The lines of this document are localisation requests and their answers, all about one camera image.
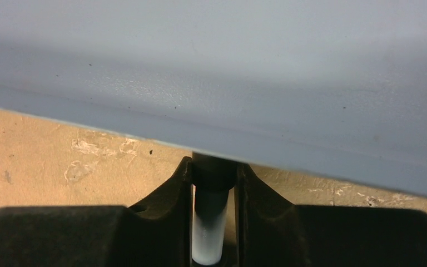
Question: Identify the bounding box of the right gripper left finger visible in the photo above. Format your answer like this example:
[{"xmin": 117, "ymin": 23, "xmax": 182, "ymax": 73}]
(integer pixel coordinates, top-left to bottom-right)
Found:
[{"xmin": 0, "ymin": 157, "xmax": 192, "ymax": 266}]

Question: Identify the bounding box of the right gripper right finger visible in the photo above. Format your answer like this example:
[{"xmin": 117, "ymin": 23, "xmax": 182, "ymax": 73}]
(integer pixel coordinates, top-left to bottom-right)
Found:
[{"xmin": 235, "ymin": 164, "xmax": 427, "ymax": 266}]

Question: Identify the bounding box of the blue music stand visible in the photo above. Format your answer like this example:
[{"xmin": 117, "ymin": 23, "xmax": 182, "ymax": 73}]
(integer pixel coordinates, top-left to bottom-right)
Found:
[{"xmin": 0, "ymin": 1, "xmax": 427, "ymax": 266}]

